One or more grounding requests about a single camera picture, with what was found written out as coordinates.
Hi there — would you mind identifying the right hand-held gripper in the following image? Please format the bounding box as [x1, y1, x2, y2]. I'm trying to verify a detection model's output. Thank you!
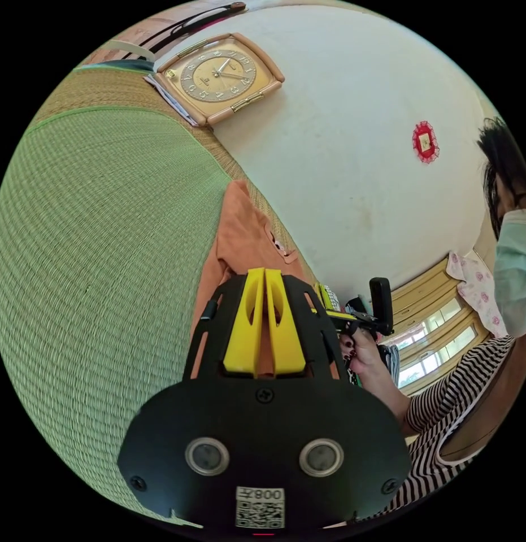
[311, 295, 395, 342]

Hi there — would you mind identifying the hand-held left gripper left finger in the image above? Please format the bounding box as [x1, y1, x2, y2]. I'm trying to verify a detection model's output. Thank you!
[223, 267, 266, 374]

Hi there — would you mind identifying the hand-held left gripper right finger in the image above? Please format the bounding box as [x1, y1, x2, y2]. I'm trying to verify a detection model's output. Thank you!
[266, 269, 307, 378]

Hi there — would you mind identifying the orange long sleeve shirt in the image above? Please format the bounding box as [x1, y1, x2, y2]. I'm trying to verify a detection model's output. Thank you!
[189, 179, 311, 378]

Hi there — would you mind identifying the person's right forearm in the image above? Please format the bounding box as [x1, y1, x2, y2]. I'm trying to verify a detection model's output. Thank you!
[360, 363, 417, 437]

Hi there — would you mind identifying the person's right hand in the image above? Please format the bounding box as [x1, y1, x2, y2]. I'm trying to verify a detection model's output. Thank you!
[338, 325, 400, 387]

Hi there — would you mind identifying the pink floral cloth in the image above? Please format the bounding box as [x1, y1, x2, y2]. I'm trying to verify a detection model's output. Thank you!
[446, 250, 509, 339]

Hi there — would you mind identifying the person's body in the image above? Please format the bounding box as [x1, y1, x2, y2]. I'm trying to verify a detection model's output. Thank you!
[355, 116, 526, 522]

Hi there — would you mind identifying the bed with green woven mat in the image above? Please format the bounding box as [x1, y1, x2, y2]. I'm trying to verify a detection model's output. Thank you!
[0, 63, 319, 530]

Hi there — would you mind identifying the window with wooden frame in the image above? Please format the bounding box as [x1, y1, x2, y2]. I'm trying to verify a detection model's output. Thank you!
[389, 292, 490, 392]

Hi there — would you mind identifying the red round wall ornament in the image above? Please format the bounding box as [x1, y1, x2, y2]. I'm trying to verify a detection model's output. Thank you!
[411, 120, 441, 165]

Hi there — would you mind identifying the square tan wall clock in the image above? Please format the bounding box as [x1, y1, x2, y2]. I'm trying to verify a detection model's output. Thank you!
[155, 32, 286, 128]

